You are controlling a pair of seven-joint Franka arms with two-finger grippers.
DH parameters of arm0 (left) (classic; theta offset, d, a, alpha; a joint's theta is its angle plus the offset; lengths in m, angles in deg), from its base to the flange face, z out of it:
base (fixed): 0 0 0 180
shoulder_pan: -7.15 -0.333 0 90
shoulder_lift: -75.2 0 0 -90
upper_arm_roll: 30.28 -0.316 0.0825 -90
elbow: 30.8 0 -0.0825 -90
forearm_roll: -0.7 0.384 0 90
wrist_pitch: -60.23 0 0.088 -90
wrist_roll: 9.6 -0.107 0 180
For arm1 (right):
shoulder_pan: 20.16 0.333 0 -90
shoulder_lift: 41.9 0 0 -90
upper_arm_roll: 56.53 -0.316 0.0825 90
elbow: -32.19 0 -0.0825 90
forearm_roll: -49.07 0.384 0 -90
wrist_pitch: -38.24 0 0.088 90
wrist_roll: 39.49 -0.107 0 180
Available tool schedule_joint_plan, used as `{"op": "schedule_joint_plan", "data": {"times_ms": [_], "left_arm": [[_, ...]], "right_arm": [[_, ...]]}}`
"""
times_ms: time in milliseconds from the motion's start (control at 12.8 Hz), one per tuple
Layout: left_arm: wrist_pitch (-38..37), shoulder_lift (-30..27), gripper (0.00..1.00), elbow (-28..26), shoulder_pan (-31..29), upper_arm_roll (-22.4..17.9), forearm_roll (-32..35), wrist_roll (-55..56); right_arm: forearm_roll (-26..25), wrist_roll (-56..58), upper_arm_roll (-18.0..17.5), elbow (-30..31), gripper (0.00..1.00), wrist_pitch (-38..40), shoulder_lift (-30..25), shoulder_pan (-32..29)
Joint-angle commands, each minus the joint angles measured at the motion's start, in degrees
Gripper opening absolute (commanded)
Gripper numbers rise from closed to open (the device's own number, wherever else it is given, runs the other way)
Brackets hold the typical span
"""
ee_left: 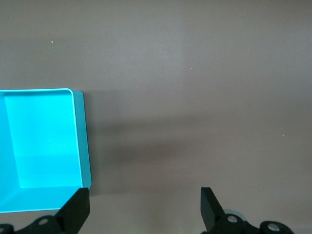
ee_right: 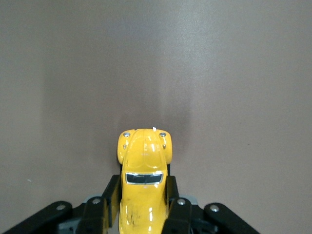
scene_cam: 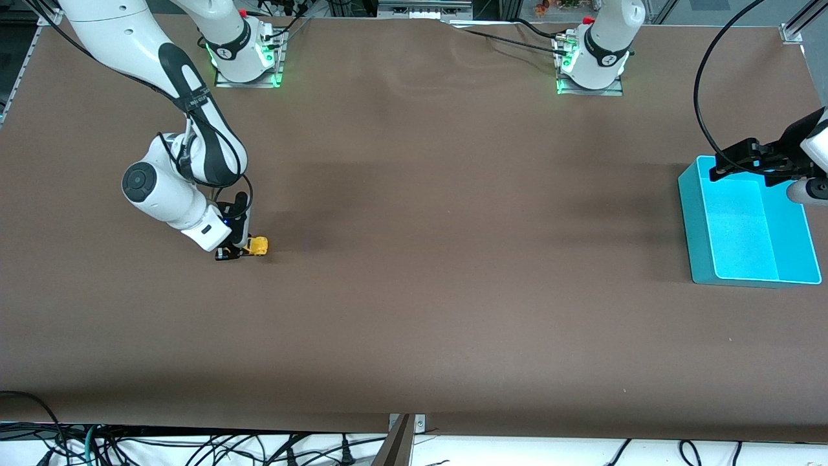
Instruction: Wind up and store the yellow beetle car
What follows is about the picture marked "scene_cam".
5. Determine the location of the teal plastic storage bin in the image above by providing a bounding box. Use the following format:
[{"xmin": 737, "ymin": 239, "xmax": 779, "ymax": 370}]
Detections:
[{"xmin": 677, "ymin": 155, "xmax": 823, "ymax": 289}]

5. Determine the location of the dark metal support leg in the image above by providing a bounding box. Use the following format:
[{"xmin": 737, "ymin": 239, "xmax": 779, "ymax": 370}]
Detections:
[{"xmin": 371, "ymin": 414, "xmax": 415, "ymax": 466}]

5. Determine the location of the grey background equipment box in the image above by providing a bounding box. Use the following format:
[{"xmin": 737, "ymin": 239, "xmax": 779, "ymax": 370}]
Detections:
[{"xmin": 377, "ymin": 0, "xmax": 474, "ymax": 20}]

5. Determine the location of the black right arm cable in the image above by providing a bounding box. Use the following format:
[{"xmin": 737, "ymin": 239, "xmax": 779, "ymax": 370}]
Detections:
[{"xmin": 23, "ymin": 0, "xmax": 254, "ymax": 216}]

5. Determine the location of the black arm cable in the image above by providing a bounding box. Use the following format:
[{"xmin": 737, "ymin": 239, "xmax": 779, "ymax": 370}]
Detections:
[
  {"xmin": 23, "ymin": 0, "xmax": 254, "ymax": 216},
  {"xmin": 693, "ymin": 0, "xmax": 768, "ymax": 170}
]

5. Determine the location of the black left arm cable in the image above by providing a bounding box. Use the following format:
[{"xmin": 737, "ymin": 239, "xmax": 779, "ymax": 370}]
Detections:
[{"xmin": 693, "ymin": 0, "xmax": 768, "ymax": 170}]

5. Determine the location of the aluminium frame profile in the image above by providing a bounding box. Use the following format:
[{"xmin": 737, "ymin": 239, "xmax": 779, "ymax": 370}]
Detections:
[{"xmin": 779, "ymin": 0, "xmax": 828, "ymax": 45}]

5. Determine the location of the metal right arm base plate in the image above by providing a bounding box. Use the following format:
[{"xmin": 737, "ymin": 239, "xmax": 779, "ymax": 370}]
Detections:
[{"xmin": 214, "ymin": 29, "xmax": 287, "ymax": 89}]

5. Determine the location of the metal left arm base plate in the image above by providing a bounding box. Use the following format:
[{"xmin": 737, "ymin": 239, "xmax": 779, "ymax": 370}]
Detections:
[{"xmin": 556, "ymin": 32, "xmax": 625, "ymax": 98}]

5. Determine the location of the looping black floor cable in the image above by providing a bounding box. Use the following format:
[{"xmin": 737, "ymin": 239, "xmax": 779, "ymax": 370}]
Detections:
[{"xmin": 0, "ymin": 390, "xmax": 67, "ymax": 466}]

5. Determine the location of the short black table cable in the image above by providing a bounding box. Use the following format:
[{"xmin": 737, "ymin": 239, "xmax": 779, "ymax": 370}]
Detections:
[{"xmin": 514, "ymin": 17, "xmax": 563, "ymax": 41}]

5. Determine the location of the silver table edge bracket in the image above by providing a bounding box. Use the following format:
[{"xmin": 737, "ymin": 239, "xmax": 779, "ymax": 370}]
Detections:
[{"xmin": 388, "ymin": 413, "xmax": 427, "ymax": 433}]

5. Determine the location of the long black table cable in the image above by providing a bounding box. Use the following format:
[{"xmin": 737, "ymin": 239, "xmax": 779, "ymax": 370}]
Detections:
[{"xmin": 461, "ymin": 27, "xmax": 571, "ymax": 56}]

